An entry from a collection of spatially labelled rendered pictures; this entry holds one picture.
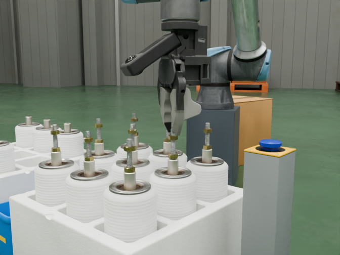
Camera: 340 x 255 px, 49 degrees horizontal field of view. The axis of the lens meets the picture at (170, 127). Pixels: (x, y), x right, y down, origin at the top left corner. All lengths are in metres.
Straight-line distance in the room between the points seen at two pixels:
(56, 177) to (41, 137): 0.50
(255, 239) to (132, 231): 0.23
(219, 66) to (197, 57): 0.69
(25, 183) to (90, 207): 0.40
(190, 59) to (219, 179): 0.27
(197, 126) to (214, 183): 0.61
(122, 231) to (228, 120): 0.81
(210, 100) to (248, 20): 0.32
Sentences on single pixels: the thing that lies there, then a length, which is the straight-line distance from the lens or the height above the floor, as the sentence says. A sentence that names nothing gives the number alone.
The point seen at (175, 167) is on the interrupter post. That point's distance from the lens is 0.75.
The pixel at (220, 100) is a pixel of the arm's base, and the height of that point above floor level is 0.33.
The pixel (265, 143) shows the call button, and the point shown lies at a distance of 0.69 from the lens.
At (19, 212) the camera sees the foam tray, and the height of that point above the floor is 0.16.
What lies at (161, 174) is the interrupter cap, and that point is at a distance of 0.74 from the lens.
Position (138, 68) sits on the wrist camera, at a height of 0.46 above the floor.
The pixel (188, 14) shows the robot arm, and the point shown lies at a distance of 0.71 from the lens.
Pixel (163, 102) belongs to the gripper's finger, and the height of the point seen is 0.39.
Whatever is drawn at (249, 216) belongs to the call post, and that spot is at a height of 0.19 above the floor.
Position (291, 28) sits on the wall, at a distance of 7.58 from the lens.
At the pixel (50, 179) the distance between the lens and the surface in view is 0.82.
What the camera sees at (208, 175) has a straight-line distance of 0.81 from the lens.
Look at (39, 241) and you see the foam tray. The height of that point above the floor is 0.12.
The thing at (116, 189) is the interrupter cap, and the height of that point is 0.25.
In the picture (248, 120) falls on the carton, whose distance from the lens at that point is 1.77.
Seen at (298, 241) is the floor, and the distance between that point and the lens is 1.10.
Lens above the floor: 0.47
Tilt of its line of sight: 10 degrees down
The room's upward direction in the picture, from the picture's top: straight up
